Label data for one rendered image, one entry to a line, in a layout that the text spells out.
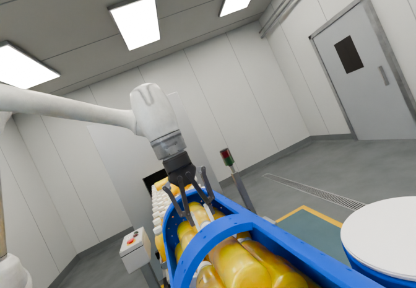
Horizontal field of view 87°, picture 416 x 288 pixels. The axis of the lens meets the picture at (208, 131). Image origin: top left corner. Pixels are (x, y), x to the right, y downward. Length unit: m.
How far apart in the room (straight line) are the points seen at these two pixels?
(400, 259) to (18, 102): 0.90
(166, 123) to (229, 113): 4.80
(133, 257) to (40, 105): 0.72
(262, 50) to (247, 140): 2.32
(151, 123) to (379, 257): 0.58
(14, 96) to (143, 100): 0.30
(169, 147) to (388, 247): 0.53
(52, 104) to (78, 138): 4.83
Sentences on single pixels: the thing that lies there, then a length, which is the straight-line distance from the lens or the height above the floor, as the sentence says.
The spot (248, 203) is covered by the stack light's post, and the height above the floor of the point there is 0.89.
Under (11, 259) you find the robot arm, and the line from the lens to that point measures 0.97.
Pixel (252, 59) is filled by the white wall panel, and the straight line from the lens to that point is 5.88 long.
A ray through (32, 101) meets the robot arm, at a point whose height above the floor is 1.67.
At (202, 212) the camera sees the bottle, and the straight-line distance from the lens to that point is 0.71.
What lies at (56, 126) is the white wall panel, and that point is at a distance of 5.73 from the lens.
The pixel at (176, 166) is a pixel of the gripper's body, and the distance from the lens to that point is 0.59.
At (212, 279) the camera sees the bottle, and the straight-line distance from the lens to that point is 0.51.
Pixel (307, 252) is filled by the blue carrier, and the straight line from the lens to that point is 0.37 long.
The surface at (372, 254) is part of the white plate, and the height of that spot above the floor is 1.04.
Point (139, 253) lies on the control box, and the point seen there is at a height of 1.06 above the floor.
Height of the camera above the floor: 1.42
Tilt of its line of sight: 1 degrees down
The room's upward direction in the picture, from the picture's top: 25 degrees counter-clockwise
